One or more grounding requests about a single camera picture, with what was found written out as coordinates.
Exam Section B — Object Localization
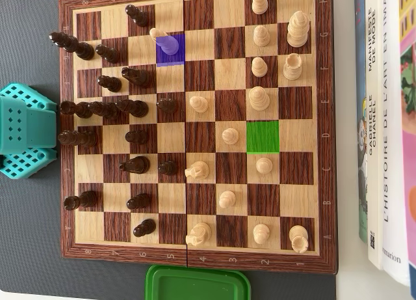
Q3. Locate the teal perforated robot base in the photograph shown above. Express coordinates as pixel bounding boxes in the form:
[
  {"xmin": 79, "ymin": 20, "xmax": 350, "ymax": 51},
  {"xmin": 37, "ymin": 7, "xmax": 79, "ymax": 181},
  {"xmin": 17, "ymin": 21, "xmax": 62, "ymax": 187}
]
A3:
[{"xmin": 0, "ymin": 83, "xmax": 59, "ymax": 180}]

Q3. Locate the light wooden pawn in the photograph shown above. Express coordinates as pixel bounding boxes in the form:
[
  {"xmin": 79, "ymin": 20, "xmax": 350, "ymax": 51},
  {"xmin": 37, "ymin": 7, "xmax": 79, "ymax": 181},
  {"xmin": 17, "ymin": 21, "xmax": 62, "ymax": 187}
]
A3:
[
  {"xmin": 252, "ymin": 25, "xmax": 271, "ymax": 48},
  {"xmin": 251, "ymin": 56, "xmax": 268, "ymax": 79},
  {"xmin": 222, "ymin": 127, "xmax": 241, "ymax": 146},
  {"xmin": 252, "ymin": 223, "xmax": 271, "ymax": 245},
  {"xmin": 252, "ymin": 0, "xmax": 269, "ymax": 15},
  {"xmin": 218, "ymin": 189, "xmax": 237, "ymax": 209},
  {"xmin": 255, "ymin": 157, "xmax": 274, "ymax": 176},
  {"xmin": 188, "ymin": 95, "xmax": 209, "ymax": 115}
]

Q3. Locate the light wooden knight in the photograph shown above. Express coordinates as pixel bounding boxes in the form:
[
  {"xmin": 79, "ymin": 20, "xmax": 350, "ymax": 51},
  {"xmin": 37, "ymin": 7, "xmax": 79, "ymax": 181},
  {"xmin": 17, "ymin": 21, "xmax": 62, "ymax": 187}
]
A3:
[
  {"xmin": 184, "ymin": 160, "xmax": 209, "ymax": 180},
  {"xmin": 185, "ymin": 221, "xmax": 212, "ymax": 248}
]

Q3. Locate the dark wooden pawn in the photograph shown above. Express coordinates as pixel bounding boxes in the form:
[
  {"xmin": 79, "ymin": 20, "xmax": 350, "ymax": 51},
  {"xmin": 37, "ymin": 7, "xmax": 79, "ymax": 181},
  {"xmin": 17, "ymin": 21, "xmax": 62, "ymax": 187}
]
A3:
[
  {"xmin": 95, "ymin": 44, "xmax": 120, "ymax": 64},
  {"xmin": 125, "ymin": 193, "xmax": 151, "ymax": 211},
  {"xmin": 156, "ymin": 98, "xmax": 179, "ymax": 115},
  {"xmin": 97, "ymin": 74, "xmax": 123, "ymax": 93},
  {"xmin": 133, "ymin": 218, "xmax": 157, "ymax": 238},
  {"xmin": 125, "ymin": 130, "xmax": 150, "ymax": 145},
  {"xmin": 125, "ymin": 4, "xmax": 149, "ymax": 28},
  {"xmin": 157, "ymin": 161, "xmax": 179, "ymax": 176}
]

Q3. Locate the light wooden queen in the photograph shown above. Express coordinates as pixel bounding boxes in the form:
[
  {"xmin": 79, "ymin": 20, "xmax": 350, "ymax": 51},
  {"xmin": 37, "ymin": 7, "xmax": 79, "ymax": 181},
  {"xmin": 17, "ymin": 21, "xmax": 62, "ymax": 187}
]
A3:
[{"xmin": 248, "ymin": 86, "xmax": 271, "ymax": 112}]

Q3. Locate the wooden chessboard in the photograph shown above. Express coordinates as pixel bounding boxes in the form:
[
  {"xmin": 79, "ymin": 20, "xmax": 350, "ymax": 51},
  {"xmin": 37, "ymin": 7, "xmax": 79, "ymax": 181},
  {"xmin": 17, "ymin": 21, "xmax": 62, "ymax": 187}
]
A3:
[{"xmin": 58, "ymin": 0, "xmax": 339, "ymax": 275}]

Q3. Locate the dark wooden knight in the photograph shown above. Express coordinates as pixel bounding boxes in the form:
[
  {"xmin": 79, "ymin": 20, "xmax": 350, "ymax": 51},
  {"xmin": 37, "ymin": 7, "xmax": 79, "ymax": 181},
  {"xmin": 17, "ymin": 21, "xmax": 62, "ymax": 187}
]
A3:
[
  {"xmin": 121, "ymin": 66, "xmax": 152, "ymax": 88},
  {"xmin": 118, "ymin": 156, "xmax": 151, "ymax": 175}
]

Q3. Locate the dark wooden bishop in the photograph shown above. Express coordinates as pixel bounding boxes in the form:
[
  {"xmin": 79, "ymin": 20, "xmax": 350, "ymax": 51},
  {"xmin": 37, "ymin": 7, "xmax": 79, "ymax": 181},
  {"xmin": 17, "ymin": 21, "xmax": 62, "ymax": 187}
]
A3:
[
  {"xmin": 115, "ymin": 99, "xmax": 150, "ymax": 118},
  {"xmin": 87, "ymin": 101, "xmax": 120, "ymax": 120}
]

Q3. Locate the light wooden rook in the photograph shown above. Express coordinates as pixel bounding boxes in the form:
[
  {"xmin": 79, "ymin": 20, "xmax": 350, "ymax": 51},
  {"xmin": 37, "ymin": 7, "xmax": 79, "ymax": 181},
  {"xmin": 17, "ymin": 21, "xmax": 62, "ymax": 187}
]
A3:
[
  {"xmin": 289, "ymin": 225, "xmax": 309, "ymax": 254},
  {"xmin": 281, "ymin": 52, "xmax": 303, "ymax": 81}
]

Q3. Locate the dark wooden queen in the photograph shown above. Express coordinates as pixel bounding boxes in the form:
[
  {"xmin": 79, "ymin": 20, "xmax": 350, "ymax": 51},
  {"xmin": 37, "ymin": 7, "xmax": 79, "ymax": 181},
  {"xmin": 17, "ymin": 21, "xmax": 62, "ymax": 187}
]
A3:
[{"xmin": 57, "ymin": 130, "xmax": 98, "ymax": 148}]

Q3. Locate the dark wooden rook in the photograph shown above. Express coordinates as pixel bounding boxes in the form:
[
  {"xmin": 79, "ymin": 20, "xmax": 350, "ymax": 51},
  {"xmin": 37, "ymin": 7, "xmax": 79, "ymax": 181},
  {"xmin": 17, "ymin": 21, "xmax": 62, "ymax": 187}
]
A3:
[
  {"xmin": 63, "ymin": 190, "xmax": 98, "ymax": 211},
  {"xmin": 60, "ymin": 100, "xmax": 94, "ymax": 119}
]

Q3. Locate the green plastic container lid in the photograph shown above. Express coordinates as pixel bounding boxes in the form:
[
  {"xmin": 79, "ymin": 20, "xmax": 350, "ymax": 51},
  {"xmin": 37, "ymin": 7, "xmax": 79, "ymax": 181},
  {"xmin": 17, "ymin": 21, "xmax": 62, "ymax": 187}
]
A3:
[{"xmin": 145, "ymin": 264, "xmax": 252, "ymax": 300}]

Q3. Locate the light wooden king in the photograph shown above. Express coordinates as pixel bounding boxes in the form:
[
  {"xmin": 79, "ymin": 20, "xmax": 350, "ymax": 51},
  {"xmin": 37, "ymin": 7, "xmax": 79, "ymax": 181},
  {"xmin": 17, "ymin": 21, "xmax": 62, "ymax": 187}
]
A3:
[{"xmin": 285, "ymin": 10, "xmax": 311, "ymax": 48}]

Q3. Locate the blue panda children's book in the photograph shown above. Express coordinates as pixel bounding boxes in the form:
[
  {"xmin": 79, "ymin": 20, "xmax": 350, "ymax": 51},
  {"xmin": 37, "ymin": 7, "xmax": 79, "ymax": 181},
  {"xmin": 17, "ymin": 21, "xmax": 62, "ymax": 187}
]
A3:
[{"xmin": 354, "ymin": 0, "xmax": 371, "ymax": 244}]

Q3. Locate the dark wooden king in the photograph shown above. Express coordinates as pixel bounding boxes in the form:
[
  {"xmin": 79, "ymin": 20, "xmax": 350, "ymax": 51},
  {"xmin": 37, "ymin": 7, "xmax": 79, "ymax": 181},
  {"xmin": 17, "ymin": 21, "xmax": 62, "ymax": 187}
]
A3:
[{"xmin": 49, "ymin": 32, "xmax": 96, "ymax": 61}]

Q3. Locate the white Gabrielle Chanel book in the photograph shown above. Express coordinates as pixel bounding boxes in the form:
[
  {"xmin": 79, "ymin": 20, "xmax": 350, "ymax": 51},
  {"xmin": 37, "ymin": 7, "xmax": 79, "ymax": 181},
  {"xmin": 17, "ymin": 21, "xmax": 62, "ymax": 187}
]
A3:
[{"xmin": 363, "ymin": 0, "xmax": 387, "ymax": 271}]

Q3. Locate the pink illustrated book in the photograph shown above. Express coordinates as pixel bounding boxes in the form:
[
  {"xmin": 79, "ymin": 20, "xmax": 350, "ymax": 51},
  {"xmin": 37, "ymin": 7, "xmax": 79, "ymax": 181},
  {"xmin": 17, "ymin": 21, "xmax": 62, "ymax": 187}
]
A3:
[{"xmin": 396, "ymin": 0, "xmax": 416, "ymax": 288}]

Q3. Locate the dark grey mat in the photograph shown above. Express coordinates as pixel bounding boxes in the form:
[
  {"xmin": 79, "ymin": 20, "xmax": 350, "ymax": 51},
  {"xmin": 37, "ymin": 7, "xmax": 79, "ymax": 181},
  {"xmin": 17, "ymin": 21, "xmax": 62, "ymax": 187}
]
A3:
[{"xmin": 0, "ymin": 0, "xmax": 337, "ymax": 300}]

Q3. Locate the white L'Histoire de l'art book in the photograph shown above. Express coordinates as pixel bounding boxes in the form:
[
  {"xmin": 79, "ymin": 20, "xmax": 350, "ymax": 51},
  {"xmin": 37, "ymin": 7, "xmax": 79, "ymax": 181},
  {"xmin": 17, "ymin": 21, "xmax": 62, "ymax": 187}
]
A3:
[{"xmin": 382, "ymin": 0, "xmax": 411, "ymax": 287}]

